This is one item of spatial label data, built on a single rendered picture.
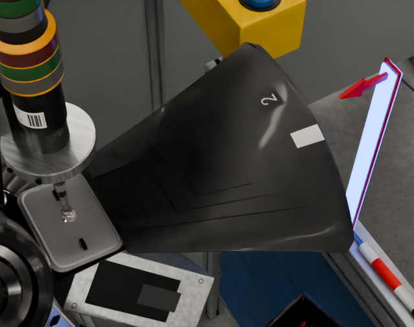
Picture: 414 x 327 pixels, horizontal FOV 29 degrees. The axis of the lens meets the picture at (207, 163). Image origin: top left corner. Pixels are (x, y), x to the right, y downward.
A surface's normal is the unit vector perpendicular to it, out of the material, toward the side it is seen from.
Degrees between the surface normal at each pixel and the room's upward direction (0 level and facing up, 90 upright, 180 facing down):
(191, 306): 50
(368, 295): 90
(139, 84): 90
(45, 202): 6
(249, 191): 18
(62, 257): 6
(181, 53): 90
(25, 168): 0
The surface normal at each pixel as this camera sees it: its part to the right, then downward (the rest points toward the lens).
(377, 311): -0.87, 0.40
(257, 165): 0.25, -0.43
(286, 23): 0.51, 0.71
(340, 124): 0.01, -0.58
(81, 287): 0.39, 0.18
